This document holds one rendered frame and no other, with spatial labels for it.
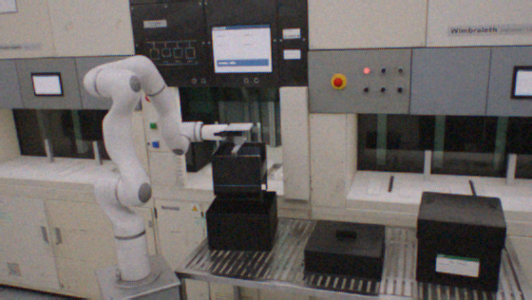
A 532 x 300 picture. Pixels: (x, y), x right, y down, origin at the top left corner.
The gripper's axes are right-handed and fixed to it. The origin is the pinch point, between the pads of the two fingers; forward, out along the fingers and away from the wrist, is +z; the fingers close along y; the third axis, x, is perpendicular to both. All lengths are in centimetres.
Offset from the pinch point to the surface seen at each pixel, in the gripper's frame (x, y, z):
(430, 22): 41, -13, 79
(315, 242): -39, 24, 33
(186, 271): -49, 31, -18
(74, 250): -84, -49, -116
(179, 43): 36, -33, -33
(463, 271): -43, 37, 84
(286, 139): -8.2, -19.0, 18.4
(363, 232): -39, 14, 52
